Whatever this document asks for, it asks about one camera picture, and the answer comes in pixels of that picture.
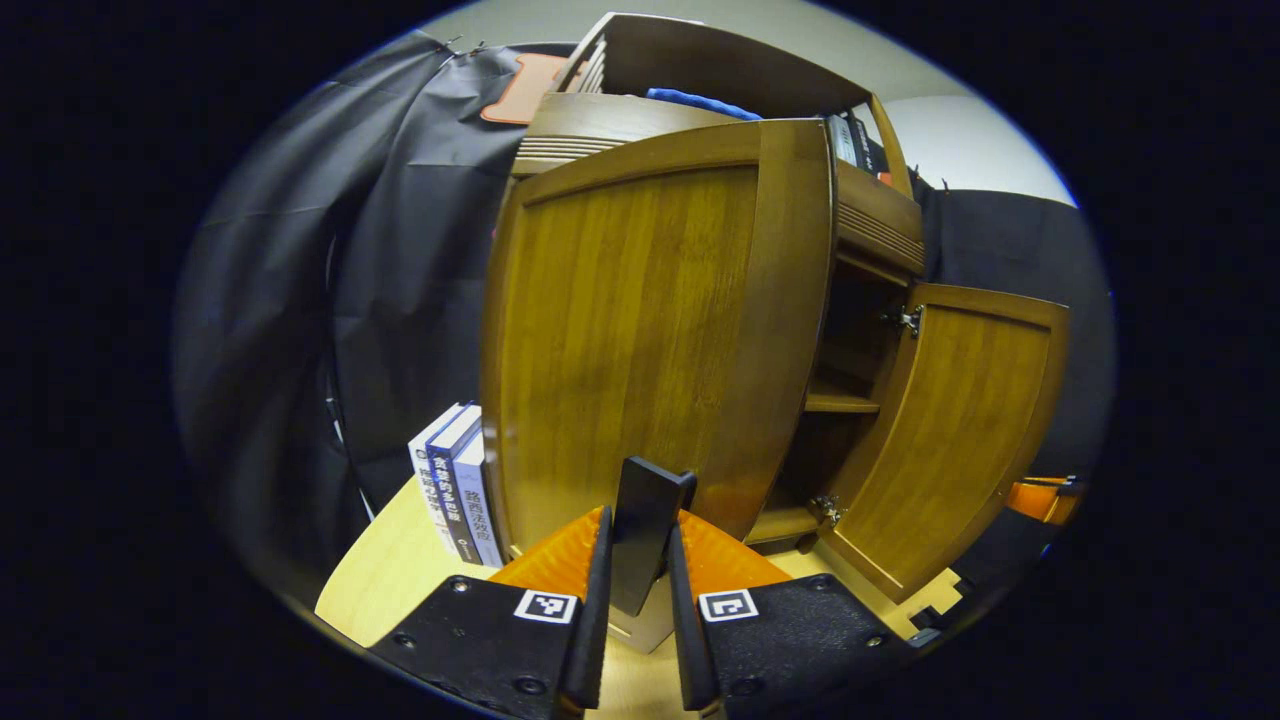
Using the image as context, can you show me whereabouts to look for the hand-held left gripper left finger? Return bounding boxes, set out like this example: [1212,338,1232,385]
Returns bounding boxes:
[368,505,613,720]

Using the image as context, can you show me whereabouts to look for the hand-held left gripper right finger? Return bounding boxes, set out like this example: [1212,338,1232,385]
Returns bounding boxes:
[667,508,916,716]

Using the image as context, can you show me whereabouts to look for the wooden cabinet door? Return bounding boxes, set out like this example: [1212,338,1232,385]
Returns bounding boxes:
[815,283,1071,604]
[480,118,836,656]

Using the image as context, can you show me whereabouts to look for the wooden double-door shoe cabinet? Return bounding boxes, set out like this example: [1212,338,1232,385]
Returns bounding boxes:
[510,12,926,556]

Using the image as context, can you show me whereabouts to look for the light grey spine book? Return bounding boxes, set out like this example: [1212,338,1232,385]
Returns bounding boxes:
[452,430,507,569]

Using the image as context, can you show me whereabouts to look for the dark blue spine book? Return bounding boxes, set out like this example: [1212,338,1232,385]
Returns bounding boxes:
[425,405,487,566]

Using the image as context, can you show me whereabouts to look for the white spine book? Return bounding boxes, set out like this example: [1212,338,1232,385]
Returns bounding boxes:
[408,403,466,556]

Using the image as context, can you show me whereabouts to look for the black spine book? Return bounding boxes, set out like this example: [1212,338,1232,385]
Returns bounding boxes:
[848,112,891,181]

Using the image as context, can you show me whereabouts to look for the black backdrop cloth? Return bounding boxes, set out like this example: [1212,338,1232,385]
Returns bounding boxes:
[172,30,1116,601]

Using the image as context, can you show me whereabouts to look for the blue folded towel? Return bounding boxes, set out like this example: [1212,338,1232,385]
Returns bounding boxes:
[645,87,763,122]

